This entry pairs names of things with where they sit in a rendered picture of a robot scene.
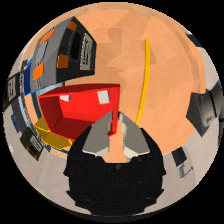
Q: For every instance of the red bin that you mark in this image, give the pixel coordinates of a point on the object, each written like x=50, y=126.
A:
x=70, y=119

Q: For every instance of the blue open bin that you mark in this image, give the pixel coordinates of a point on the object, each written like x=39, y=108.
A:
x=26, y=80

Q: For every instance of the yellow bar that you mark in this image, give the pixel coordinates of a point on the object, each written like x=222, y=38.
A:
x=145, y=81

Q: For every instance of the yellow open bin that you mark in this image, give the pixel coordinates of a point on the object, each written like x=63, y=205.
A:
x=50, y=138

